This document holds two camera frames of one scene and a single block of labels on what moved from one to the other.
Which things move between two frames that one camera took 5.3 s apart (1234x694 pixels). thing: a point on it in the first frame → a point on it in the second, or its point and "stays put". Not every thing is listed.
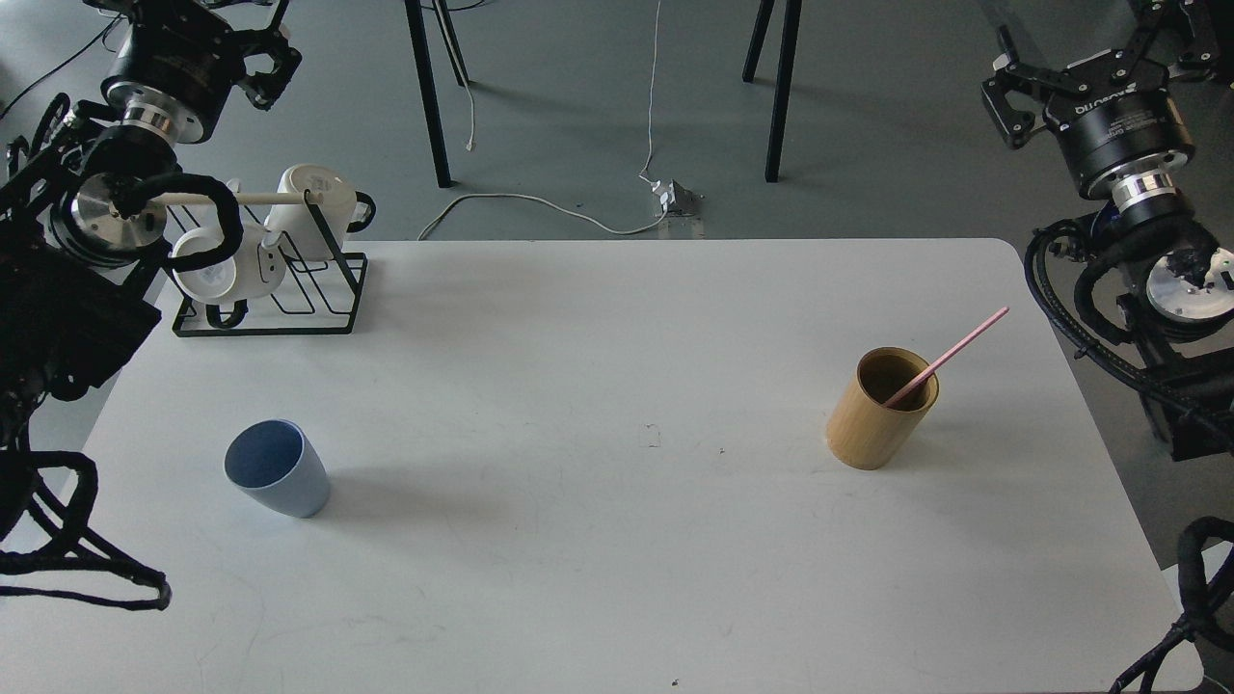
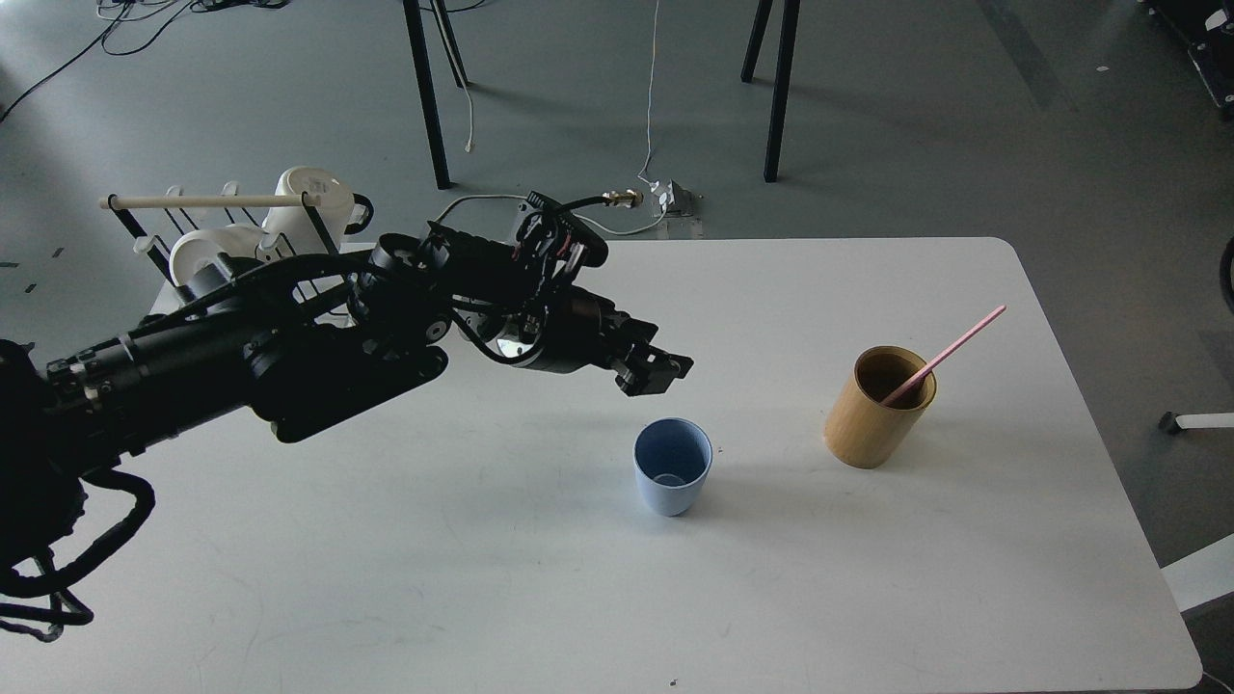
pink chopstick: (893, 399) stays put
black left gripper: (180, 60) → (571, 329)
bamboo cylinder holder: (863, 432) stays put
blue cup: (274, 460) → (671, 458)
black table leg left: (418, 39) stays put
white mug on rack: (343, 210) stays put
